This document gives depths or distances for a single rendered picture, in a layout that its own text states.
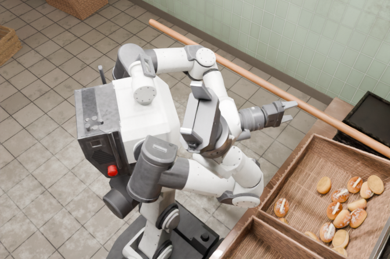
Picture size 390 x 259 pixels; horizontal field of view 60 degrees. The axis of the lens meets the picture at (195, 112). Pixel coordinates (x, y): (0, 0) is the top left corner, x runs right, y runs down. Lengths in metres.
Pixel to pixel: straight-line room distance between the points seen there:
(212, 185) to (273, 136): 1.82
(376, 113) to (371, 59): 0.76
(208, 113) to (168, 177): 0.35
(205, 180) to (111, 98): 0.38
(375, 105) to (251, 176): 1.25
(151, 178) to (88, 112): 0.29
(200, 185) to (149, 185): 0.14
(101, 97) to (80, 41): 2.62
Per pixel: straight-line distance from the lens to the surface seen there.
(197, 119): 0.62
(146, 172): 0.91
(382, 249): 0.88
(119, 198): 1.30
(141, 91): 0.95
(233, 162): 0.86
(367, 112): 2.00
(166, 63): 1.24
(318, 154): 1.98
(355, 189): 1.91
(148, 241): 1.93
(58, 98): 3.16
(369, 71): 2.76
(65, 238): 2.45
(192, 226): 2.13
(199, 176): 0.95
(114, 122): 1.01
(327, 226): 1.75
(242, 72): 1.43
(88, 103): 1.08
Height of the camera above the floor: 2.18
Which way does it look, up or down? 50 degrees down
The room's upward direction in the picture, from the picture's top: straight up
